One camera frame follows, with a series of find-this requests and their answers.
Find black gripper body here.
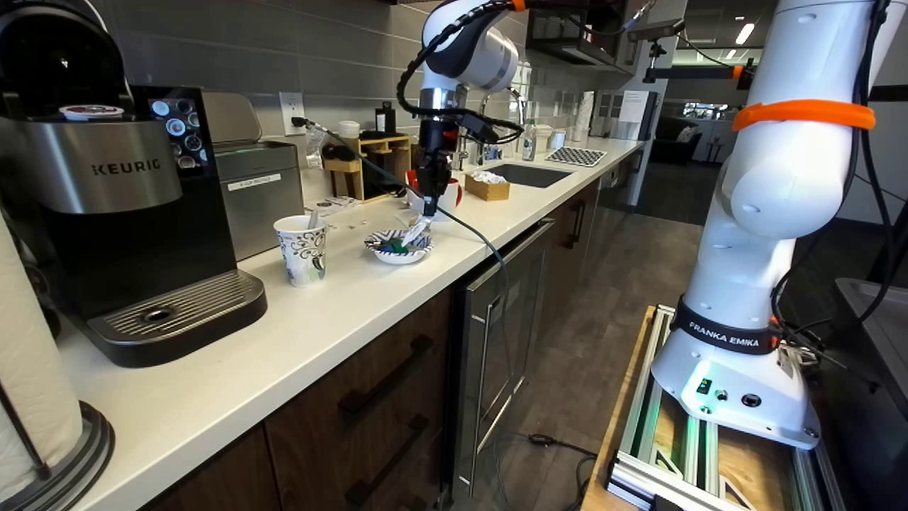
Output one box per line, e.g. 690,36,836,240
420,118,457,199

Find white sauce packet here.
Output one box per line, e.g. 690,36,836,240
402,216,430,244

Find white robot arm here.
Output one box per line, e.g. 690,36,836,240
652,0,904,449

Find blue and white bowl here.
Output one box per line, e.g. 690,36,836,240
366,230,430,266

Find dark glass bottle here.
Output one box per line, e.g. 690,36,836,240
375,101,398,137

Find wooden organizer rack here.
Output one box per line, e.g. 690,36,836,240
320,137,412,199

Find wooden box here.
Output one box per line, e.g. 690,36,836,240
464,173,511,202

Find stainless steel sink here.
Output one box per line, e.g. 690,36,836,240
488,164,571,186

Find patterned paper cup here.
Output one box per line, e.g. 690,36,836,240
271,212,325,284

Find silver metal appliance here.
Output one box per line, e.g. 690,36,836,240
202,91,303,257

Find stainless steel dishwasher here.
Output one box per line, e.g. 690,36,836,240
451,222,551,503

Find dark wooden cabinet drawers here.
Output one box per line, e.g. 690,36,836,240
141,291,451,511

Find Keurig coffee machine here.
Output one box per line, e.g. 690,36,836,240
0,0,266,367

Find paper towel roll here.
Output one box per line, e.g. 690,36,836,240
0,222,83,464

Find black paper towel holder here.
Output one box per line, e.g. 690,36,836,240
0,403,115,511

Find black cable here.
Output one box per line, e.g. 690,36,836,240
291,114,520,287

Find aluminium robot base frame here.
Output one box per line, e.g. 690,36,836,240
579,304,844,511

